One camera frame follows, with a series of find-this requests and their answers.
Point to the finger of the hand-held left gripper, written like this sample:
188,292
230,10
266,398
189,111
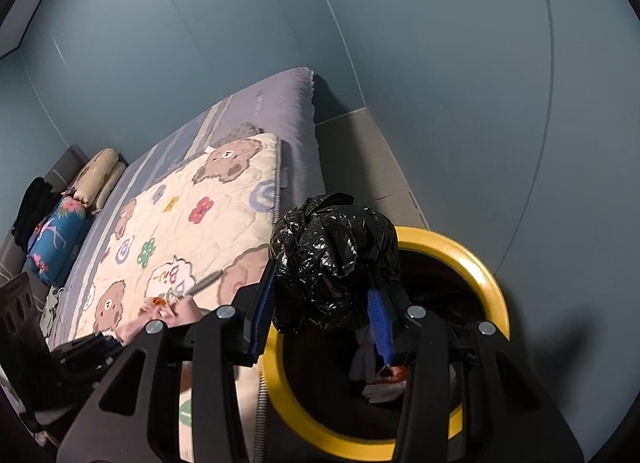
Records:
85,348

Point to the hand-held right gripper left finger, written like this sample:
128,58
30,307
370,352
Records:
260,313

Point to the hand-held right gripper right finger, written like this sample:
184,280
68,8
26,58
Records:
382,328

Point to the white tissue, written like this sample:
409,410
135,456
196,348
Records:
382,391
367,358

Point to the orange snack wrapper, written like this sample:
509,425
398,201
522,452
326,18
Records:
395,373

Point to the pink plastic bundle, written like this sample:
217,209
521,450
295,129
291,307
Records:
175,315

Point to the small orange candy wrapper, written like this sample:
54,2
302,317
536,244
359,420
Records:
159,301

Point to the black plastic bag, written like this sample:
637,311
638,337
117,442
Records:
325,253

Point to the yellow rimmed trash bin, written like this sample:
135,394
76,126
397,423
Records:
492,288

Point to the green cloth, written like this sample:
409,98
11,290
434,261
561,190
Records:
50,315

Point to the blue floral folded quilt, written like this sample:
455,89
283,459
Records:
57,238

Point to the bear printed blanket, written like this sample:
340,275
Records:
165,243

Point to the black clothing pile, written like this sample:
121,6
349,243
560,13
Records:
35,208

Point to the beige folded blanket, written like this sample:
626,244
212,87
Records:
100,173

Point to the grey bed headboard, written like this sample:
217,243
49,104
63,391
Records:
60,165

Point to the bed with striped sheet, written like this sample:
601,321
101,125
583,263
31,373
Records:
290,108

